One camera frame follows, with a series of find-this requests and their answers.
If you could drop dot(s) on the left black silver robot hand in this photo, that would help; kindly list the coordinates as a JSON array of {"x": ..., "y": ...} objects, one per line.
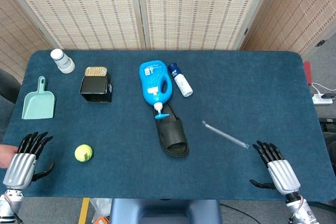
[{"x": 19, "y": 166}]

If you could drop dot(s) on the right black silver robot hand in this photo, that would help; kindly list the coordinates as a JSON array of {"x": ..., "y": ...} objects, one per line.
[{"x": 282, "y": 175}]

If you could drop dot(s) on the yellow tennis ball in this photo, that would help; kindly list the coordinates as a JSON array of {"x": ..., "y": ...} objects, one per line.
[{"x": 83, "y": 153}]

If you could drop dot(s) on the black cardboard box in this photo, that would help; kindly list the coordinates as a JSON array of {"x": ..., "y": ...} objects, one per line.
[{"x": 94, "y": 86}]

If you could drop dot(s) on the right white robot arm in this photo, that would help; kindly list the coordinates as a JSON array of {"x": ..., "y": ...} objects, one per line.
[{"x": 302, "y": 211}]

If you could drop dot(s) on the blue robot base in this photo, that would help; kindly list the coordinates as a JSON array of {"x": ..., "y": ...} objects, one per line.
[{"x": 165, "y": 212}]

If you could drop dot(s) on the person bare forearm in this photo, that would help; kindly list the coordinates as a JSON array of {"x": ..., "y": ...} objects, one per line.
[{"x": 8, "y": 155}]

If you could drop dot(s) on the black equipment box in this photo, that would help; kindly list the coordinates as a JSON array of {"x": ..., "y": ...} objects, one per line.
[{"x": 328, "y": 124}]

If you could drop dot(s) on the mint green plastic dustpan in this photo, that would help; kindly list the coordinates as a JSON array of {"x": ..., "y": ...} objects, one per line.
[{"x": 38, "y": 106}]

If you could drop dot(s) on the clear plastic tube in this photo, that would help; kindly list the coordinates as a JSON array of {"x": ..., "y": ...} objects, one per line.
[{"x": 225, "y": 135}]

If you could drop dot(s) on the white power strip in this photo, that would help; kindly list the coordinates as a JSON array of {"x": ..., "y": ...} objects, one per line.
[{"x": 321, "y": 100}]

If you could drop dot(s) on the clear plastic bag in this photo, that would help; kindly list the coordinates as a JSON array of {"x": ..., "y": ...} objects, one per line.
[{"x": 101, "y": 207}]

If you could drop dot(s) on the black plug adapter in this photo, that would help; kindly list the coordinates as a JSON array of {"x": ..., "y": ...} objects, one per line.
[{"x": 328, "y": 95}]

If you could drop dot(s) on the orange object on floor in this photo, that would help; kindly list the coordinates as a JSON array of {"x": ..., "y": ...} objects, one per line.
[{"x": 101, "y": 220}]

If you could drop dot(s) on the dark blue table mat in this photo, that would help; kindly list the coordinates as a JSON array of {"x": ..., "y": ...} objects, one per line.
[{"x": 223, "y": 90}]

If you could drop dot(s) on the red flat object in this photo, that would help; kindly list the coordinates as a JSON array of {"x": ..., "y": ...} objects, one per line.
[{"x": 307, "y": 73}]

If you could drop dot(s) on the white pill bottle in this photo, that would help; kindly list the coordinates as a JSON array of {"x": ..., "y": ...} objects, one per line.
[{"x": 64, "y": 64}]

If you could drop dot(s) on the black rubber slipper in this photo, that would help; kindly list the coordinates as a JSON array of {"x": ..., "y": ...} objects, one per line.
[{"x": 172, "y": 133}]

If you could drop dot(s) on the woven bamboo screen panel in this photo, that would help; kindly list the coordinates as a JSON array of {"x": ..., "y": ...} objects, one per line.
[
  {"x": 18, "y": 45},
  {"x": 78, "y": 11},
  {"x": 199, "y": 11},
  {"x": 296, "y": 11}
]

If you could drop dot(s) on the gold sardine tin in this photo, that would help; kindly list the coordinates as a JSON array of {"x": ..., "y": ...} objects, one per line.
[{"x": 95, "y": 71}]

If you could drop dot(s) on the white spray can blue cap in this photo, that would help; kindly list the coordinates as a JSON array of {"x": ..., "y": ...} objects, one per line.
[{"x": 181, "y": 81}]

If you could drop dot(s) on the blue detergent pump bottle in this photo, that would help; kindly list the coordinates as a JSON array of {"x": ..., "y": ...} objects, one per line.
[{"x": 153, "y": 82}]

